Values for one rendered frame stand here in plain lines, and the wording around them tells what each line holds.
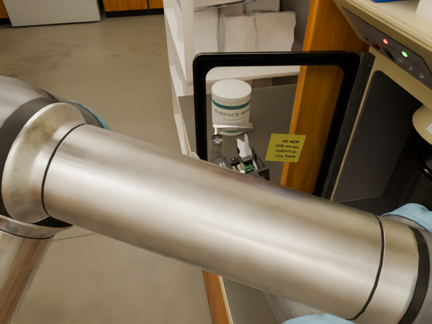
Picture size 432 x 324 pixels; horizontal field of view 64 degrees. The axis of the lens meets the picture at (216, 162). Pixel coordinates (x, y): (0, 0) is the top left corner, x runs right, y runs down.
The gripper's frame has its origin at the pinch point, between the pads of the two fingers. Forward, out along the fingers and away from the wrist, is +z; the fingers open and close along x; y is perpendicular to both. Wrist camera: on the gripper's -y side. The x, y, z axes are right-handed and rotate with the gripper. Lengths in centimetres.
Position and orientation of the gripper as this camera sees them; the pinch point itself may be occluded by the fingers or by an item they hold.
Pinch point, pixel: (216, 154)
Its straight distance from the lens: 59.4
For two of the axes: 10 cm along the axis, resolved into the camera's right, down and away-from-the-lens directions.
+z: -3.4, -6.1, 7.2
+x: -9.3, 3.3, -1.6
